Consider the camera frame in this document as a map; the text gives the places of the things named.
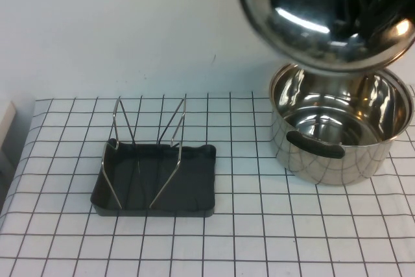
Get stainless steel pot lid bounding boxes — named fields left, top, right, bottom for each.
left=235, top=0, right=415, bottom=78

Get white black-grid tablecloth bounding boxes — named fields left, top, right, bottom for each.
left=0, top=91, right=415, bottom=277

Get stainless steel pot black handles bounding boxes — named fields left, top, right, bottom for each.
left=269, top=62, right=415, bottom=187

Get black tray wire lid rack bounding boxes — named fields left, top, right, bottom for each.
left=90, top=97, right=217, bottom=219

